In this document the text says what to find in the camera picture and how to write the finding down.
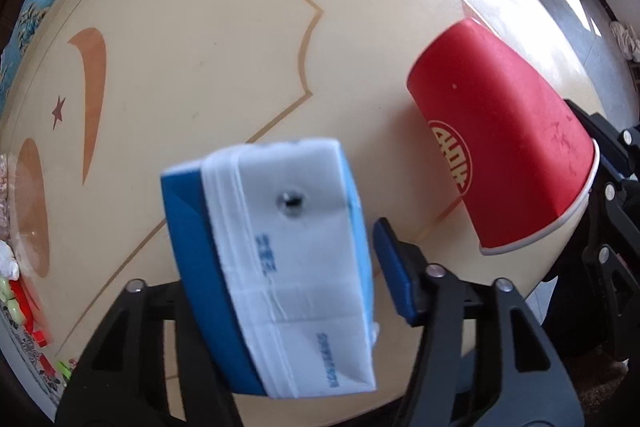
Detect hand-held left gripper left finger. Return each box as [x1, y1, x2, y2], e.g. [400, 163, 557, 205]
[55, 161, 267, 427]

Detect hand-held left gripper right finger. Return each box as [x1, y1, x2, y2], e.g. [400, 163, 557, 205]
[372, 217, 586, 427]

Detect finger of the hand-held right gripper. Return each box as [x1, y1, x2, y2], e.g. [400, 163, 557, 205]
[581, 180, 640, 361]
[566, 99, 640, 182]

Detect blue white milk carton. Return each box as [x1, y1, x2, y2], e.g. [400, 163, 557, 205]
[199, 137, 379, 398]

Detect red paper cup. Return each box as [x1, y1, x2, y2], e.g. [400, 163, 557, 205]
[405, 17, 600, 256]

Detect white crumpled cloth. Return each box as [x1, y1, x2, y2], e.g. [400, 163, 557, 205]
[608, 20, 640, 63]

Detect beige coffee table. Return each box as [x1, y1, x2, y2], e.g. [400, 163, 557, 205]
[0, 0, 608, 427]

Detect red fruit tray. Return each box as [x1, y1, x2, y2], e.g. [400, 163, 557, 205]
[9, 279, 52, 349]

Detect plastic bag of peanuts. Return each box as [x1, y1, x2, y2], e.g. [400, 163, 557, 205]
[0, 151, 14, 239]

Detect small white tissue wad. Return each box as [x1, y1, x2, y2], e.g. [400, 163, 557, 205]
[0, 239, 21, 281]

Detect green apples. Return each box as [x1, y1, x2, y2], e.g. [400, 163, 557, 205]
[0, 277, 27, 324]

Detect dark floral seat cover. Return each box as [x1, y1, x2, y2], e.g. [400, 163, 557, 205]
[0, 307, 72, 410]

